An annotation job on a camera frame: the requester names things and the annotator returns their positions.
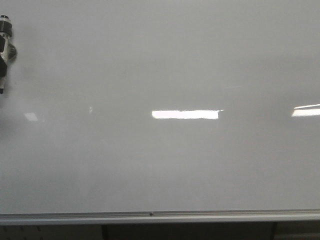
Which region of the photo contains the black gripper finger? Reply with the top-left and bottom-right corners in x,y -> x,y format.
0,37 -> 8,78

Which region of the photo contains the black and white marker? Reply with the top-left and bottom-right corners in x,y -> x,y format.
0,15 -> 18,94

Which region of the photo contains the white whiteboard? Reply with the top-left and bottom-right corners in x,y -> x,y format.
0,0 -> 320,214

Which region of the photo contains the aluminium whiteboard tray rail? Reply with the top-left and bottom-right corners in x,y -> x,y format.
0,209 -> 320,226

